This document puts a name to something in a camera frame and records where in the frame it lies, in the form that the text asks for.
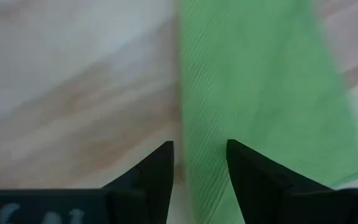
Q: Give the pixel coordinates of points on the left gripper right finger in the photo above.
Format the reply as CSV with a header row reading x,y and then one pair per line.
x,y
275,199

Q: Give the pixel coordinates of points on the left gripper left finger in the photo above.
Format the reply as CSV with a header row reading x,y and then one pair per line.
x,y
135,202

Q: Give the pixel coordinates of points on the bright green towel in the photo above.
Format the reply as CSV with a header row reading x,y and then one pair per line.
x,y
244,77

